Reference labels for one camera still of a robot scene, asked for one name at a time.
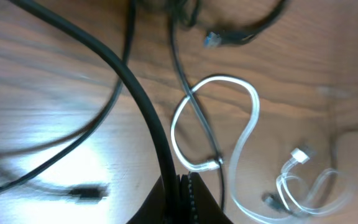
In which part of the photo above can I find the thin black cable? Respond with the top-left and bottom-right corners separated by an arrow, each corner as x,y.
0,0 -> 226,212

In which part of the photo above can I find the black usb cable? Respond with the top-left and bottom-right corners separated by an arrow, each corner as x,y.
9,0 -> 290,224

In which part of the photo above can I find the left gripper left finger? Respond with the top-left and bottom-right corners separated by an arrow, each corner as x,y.
127,175 -> 180,224

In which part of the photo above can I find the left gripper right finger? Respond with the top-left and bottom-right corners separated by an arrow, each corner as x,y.
180,172 -> 232,224

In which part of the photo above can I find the white usb cable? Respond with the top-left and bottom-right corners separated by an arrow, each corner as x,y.
170,74 -> 354,224

